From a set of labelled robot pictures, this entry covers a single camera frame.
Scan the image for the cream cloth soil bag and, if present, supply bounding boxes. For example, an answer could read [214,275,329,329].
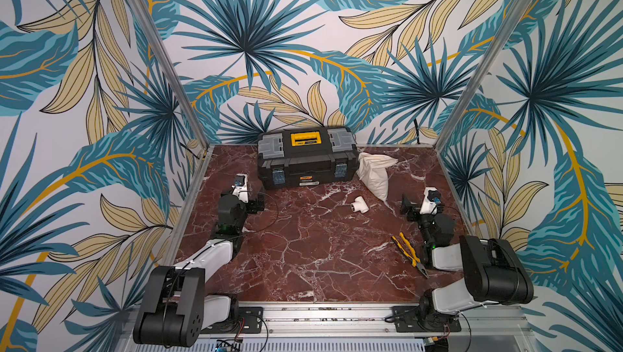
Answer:
[357,152,398,202]

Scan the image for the white pipe elbow fitting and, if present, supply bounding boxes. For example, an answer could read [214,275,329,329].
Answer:
[350,196,369,213]

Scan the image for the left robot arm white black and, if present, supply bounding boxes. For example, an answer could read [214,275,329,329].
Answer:
[132,192,265,348]

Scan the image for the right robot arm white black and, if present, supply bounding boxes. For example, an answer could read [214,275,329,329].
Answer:
[393,188,535,333]

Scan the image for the yellow black pliers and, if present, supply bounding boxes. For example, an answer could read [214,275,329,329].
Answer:
[392,233,429,278]

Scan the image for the black yellow toolbox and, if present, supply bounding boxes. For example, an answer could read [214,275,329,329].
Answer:
[257,127,360,190]

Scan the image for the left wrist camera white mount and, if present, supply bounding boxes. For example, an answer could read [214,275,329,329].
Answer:
[232,174,249,204]

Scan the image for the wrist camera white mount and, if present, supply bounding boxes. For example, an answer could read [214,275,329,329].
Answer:
[232,174,249,204]
[420,188,441,215]

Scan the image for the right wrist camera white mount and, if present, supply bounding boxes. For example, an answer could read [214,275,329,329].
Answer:
[420,188,441,215]

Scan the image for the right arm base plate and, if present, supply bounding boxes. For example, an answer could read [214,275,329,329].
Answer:
[385,305,462,334]

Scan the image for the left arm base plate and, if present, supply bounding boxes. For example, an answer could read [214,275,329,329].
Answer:
[201,307,267,334]

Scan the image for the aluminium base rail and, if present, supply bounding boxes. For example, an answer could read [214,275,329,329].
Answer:
[192,303,539,351]

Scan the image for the left aluminium corner post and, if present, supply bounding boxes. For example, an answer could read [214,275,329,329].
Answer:
[127,0,209,150]

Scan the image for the aluminium corner post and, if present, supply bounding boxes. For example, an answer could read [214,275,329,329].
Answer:
[435,0,532,152]
[127,0,209,150]

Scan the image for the right aluminium corner post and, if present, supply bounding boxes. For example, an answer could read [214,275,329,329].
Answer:
[435,0,532,152]

